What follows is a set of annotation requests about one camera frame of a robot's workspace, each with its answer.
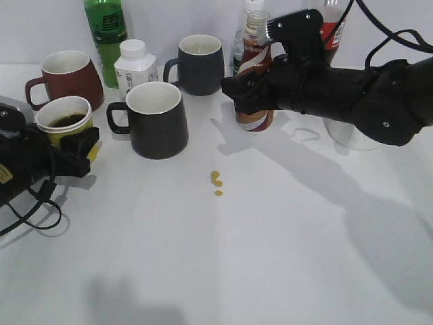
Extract dark red mug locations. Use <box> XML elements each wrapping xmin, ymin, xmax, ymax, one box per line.
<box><xmin>24</xmin><ymin>50</ymin><xmax>104</xmax><ymax>111</ymax></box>

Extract black cola bottle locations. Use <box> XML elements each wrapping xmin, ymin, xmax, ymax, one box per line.
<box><xmin>318</xmin><ymin>1</ymin><xmax>346</xmax><ymax>64</ymax></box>

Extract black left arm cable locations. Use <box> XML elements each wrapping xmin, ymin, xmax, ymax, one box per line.
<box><xmin>0</xmin><ymin>131</ymin><xmax>63</xmax><ymax>239</ymax></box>

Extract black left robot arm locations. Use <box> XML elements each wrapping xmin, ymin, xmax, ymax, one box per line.
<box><xmin>1</xmin><ymin>123</ymin><xmax>99</xmax><ymax>205</ymax></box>

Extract black front mug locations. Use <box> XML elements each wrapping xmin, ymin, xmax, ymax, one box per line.
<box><xmin>106</xmin><ymin>81</ymin><xmax>189</xmax><ymax>160</ymax></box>

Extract green Sprite bottle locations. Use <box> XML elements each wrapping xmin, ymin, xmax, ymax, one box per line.
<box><xmin>83</xmin><ymin>1</ymin><xmax>128</xmax><ymax>88</ymax></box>

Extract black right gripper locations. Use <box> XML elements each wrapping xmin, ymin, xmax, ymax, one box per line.
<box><xmin>221</xmin><ymin>9</ymin><xmax>330</xmax><ymax>115</ymax></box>

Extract yellow paper cup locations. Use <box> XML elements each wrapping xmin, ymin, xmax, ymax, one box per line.
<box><xmin>35</xmin><ymin>95</ymin><xmax>94</xmax><ymax>149</ymax></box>

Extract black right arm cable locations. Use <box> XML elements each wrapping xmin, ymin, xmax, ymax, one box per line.
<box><xmin>329</xmin><ymin>0</ymin><xmax>433</xmax><ymax>68</ymax></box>

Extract clear water bottle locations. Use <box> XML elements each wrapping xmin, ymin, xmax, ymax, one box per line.
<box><xmin>232</xmin><ymin>0</ymin><xmax>265</xmax><ymax>76</ymax></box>

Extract spilled coffee drops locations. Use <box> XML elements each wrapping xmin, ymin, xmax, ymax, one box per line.
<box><xmin>210</xmin><ymin>171</ymin><xmax>223</xmax><ymax>196</ymax></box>

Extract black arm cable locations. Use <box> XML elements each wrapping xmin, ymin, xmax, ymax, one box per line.
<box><xmin>329</xmin><ymin>0</ymin><xmax>433</xmax><ymax>68</ymax></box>
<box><xmin>0</xmin><ymin>131</ymin><xmax>63</xmax><ymax>239</ymax></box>

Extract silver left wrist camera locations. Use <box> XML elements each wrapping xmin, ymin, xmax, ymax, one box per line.
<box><xmin>1</xmin><ymin>96</ymin><xmax>35</xmax><ymax>137</ymax></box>

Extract white ceramic mug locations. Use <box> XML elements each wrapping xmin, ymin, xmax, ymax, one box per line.
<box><xmin>323</xmin><ymin>118</ymin><xmax>381</xmax><ymax>152</ymax></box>

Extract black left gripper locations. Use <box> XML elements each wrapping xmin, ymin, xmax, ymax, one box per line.
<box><xmin>1</xmin><ymin>125</ymin><xmax>99</xmax><ymax>190</ymax></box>

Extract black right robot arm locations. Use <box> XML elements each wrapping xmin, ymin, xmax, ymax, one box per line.
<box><xmin>221</xmin><ymin>9</ymin><xmax>432</xmax><ymax>146</ymax></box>

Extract dark grey rear mug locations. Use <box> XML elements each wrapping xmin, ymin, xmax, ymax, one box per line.
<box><xmin>163</xmin><ymin>35</ymin><xmax>225</xmax><ymax>96</ymax></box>

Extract brown Nescafe coffee bottle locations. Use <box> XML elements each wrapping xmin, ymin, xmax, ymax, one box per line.
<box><xmin>236</xmin><ymin>11</ymin><xmax>274</xmax><ymax>132</ymax></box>

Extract white milk bottle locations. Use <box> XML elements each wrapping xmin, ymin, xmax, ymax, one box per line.
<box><xmin>114</xmin><ymin>39</ymin><xmax>158</xmax><ymax>102</ymax></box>

